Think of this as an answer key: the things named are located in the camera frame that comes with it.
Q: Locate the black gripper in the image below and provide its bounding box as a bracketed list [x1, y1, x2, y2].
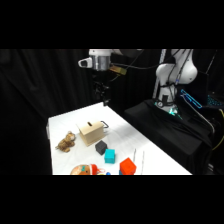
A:
[91, 69, 112, 107]

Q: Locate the light wooden box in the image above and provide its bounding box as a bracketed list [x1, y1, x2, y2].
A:
[75, 120, 108, 147]

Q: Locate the dark grey cube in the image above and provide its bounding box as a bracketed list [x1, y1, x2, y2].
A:
[94, 140, 108, 156]

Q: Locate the teal cube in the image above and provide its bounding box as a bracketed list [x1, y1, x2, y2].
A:
[104, 148, 116, 165]

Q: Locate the brown plush tiger toy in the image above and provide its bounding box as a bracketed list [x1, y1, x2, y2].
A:
[55, 130, 77, 154]

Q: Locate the black cloth covered stand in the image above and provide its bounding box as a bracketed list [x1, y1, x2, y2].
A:
[124, 98, 215, 176]

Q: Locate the orange cube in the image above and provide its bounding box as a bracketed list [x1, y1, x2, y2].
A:
[119, 157, 137, 176]

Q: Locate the red plastic toy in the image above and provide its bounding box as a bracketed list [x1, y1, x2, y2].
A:
[91, 164, 106, 176]

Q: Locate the clear acrylic stand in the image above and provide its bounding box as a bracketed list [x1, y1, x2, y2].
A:
[132, 148, 146, 176]

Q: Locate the round orange toy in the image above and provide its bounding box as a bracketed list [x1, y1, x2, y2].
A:
[70, 163, 94, 176]

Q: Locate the blue lit device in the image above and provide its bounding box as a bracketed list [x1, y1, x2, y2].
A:
[179, 88, 204, 110]

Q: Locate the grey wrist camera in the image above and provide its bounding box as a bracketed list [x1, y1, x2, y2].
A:
[77, 57, 93, 70]

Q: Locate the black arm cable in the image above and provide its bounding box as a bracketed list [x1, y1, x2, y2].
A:
[111, 49, 194, 101]

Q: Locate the yellow cable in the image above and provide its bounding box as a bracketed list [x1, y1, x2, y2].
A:
[211, 109, 224, 152]

